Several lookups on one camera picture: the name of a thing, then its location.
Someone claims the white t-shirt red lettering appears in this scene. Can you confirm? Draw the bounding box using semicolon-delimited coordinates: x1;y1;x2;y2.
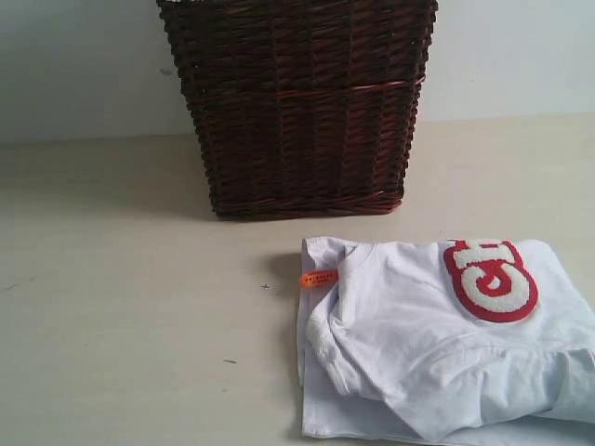
297;237;594;445

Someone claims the dark brown wicker basket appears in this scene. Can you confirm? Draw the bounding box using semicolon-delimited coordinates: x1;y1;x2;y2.
158;0;439;220

